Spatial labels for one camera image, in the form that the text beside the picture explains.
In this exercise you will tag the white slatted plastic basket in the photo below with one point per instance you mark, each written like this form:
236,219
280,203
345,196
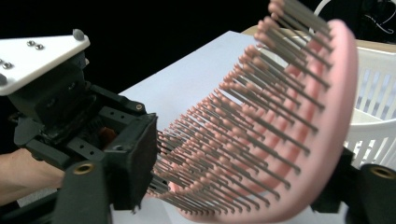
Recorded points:
376,93

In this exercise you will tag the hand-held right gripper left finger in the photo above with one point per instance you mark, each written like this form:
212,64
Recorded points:
138,155

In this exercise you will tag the pink hairbrush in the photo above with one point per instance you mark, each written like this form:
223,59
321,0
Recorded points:
336,124

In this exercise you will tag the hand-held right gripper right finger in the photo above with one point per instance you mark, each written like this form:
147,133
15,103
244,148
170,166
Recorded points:
337,189

